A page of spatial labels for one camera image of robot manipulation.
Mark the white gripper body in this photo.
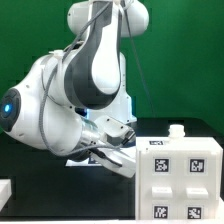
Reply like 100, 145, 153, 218
90, 148, 136, 178

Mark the white cabinet body box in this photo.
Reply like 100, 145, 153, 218
135, 124, 224, 221

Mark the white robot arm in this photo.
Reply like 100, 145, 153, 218
0, 0, 149, 177

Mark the white sheet with markers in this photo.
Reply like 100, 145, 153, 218
65, 158, 100, 167

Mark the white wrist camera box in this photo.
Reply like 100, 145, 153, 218
95, 115, 136, 146

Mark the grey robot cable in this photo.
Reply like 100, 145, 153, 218
38, 0, 131, 158

